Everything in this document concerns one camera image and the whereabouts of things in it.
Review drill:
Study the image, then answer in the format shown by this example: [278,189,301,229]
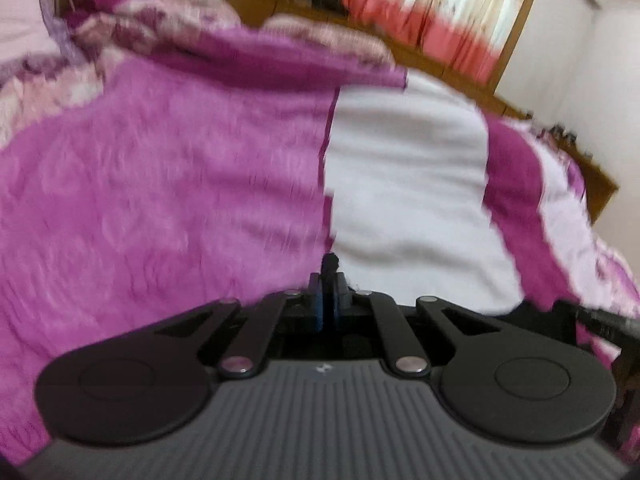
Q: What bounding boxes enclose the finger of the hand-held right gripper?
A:
[572,306,640,343]

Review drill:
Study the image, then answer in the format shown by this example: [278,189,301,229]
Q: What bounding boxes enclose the black garment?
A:
[320,252,581,346]

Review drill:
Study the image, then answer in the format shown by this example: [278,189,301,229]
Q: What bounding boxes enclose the purple flower print pillow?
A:
[0,0,63,63]

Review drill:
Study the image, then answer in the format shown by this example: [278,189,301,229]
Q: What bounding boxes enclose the purple and white bedsheet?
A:
[0,25,640,466]

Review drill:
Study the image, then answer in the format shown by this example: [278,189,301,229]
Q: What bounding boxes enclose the wooden post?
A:
[492,0,547,95]

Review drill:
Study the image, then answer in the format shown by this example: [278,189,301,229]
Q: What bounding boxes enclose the pink floral quilt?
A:
[0,0,398,128]

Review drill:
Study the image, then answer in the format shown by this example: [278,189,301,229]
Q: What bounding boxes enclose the wooden bed frame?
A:
[225,0,621,225]

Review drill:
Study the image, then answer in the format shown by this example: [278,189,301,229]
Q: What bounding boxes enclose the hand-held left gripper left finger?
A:
[152,272,326,381]

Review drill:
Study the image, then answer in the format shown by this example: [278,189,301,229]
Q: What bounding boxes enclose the coral and white curtain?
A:
[337,0,537,85]

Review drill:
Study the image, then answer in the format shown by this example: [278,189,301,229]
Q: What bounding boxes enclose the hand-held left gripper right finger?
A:
[330,270,503,378]

